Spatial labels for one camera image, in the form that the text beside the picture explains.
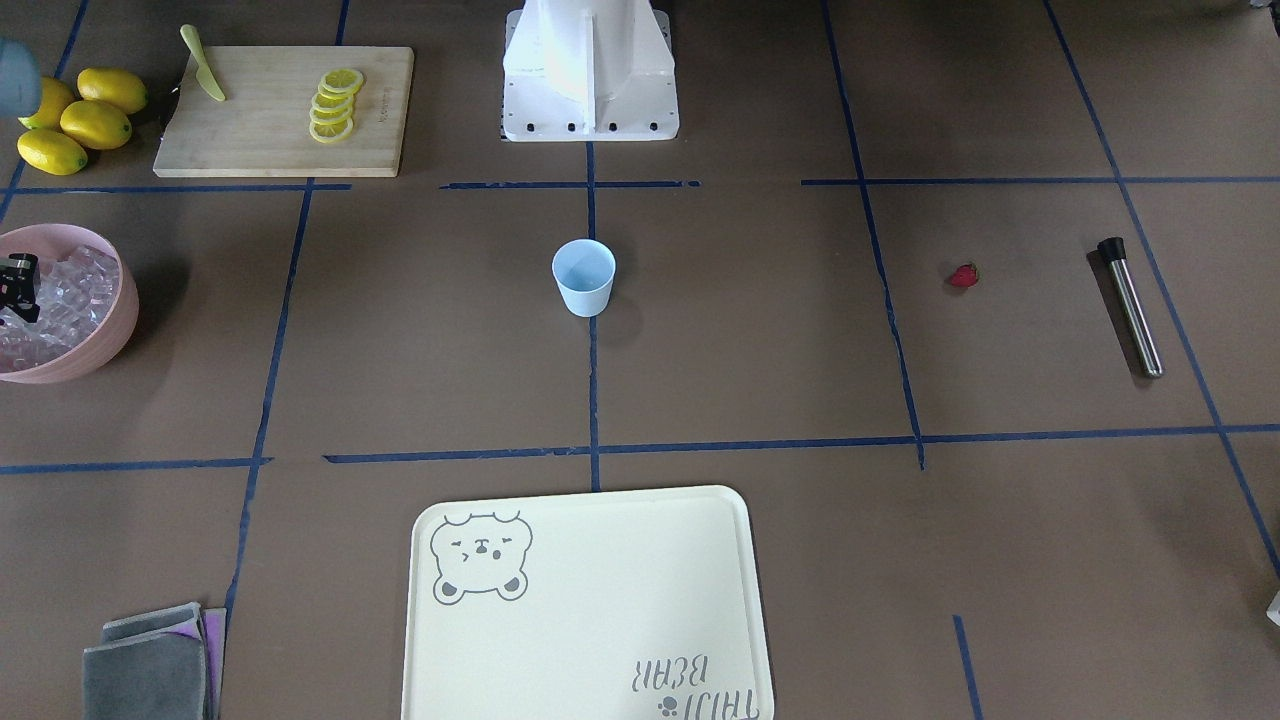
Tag yellow lemon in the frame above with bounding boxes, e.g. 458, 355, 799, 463
59, 100, 133, 150
76, 67, 148, 117
15, 128, 90, 176
18, 76, 78, 132

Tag red strawberry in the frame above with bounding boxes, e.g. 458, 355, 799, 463
946, 263, 980, 290

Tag grey folded cloth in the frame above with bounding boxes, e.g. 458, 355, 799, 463
81, 602, 228, 719

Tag steel muddler black tip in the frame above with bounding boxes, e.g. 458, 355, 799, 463
1097, 237, 1165, 379

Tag cream bear tray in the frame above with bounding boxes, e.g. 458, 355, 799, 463
399, 486, 776, 719

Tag pink bowl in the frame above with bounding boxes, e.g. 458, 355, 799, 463
3, 223, 140, 384

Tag wooden cutting board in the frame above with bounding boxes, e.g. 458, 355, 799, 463
154, 46, 415, 178

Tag lemon slices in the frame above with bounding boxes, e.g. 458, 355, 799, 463
308, 67, 365, 143

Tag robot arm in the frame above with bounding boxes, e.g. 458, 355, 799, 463
1, 36, 44, 118

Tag ice cubes in bowl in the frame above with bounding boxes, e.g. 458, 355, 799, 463
1, 245, 122, 373

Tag yellow plastic knife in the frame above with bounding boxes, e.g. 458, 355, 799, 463
179, 24, 227, 102

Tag light blue plastic cup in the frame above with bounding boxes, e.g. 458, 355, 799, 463
550, 238, 617, 318

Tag white pillar mount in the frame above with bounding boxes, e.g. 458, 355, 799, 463
500, 1, 680, 143

